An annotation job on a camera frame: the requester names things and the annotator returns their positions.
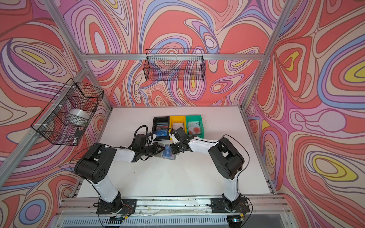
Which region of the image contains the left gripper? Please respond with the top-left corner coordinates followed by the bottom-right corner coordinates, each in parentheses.
top-left (139, 143), bottom-right (165, 157)

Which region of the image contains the blue credit card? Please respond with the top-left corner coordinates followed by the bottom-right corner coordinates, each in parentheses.
top-left (162, 144), bottom-right (175, 160)

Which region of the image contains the grey card holder wallet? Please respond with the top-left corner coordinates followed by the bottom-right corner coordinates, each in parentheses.
top-left (154, 144), bottom-right (176, 160)

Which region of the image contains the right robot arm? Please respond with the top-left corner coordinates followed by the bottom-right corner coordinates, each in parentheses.
top-left (170, 127), bottom-right (245, 212)

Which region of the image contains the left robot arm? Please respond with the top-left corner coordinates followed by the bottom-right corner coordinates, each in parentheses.
top-left (74, 135), bottom-right (164, 214)

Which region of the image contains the blue card in bin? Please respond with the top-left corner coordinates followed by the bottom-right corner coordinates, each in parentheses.
top-left (155, 130), bottom-right (170, 141)

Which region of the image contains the green plastic bin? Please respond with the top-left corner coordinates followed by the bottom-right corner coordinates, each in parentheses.
top-left (185, 115), bottom-right (204, 138)

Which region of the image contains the yellow plastic bin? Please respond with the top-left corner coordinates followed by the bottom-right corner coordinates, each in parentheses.
top-left (169, 116), bottom-right (187, 133)

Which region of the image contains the black plastic bin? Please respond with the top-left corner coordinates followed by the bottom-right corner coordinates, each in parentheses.
top-left (152, 116), bottom-right (170, 134)

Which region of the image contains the white tape roll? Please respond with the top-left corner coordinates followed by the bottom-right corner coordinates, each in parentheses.
top-left (68, 108), bottom-right (90, 120)

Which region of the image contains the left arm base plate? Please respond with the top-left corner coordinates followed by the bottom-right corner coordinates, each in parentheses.
top-left (96, 199), bottom-right (137, 215)

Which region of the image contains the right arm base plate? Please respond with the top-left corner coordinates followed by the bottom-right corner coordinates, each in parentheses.
top-left (207, 197), bottom-right (251, 214)

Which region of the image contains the back wire basket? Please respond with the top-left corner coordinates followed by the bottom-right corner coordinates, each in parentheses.
top-left (143, 48), bottom-right (206, 82)

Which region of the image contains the wire basket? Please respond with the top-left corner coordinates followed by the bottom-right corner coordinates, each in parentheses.
top-left (31, 79), bottom-right (104, 146)
top-left (143, 48), bottom-right (206, 82)

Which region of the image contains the left wire basket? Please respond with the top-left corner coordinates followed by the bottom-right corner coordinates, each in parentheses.
top-left (31, 79), bottom-right (104, 146)

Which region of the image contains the aluminium front rail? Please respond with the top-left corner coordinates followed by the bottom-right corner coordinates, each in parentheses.
top-left (56, 195), bottom-right (292, 218)

